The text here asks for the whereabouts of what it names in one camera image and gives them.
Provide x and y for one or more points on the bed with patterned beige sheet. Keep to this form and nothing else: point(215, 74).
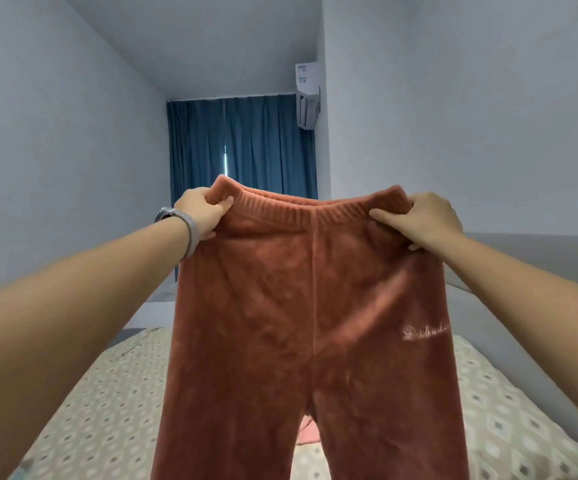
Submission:
point(99, 415)

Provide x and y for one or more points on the person's left hand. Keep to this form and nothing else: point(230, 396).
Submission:
point(204, 210)

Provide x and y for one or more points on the person's right hand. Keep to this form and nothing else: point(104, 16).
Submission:
point(424, 220)

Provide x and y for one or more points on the person's right forearm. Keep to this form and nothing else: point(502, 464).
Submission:
point(539, 315)

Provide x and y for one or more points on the grey band wristwatch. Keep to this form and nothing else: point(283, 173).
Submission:
point(181, 227)

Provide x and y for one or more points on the grey upholstered headboard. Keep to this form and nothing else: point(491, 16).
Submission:
point(549, 315)

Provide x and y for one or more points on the rust brown garment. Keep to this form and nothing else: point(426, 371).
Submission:
point(309, 335)

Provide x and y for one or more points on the white air conditioner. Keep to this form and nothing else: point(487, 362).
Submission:
point(309, 90)

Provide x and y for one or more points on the person's left forearm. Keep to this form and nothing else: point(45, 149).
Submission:
point(59, 335)

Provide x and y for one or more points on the pink shirt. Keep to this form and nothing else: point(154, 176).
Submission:
point(309, 430)

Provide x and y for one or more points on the blue curtain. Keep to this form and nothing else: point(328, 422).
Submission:
point(259, 145)

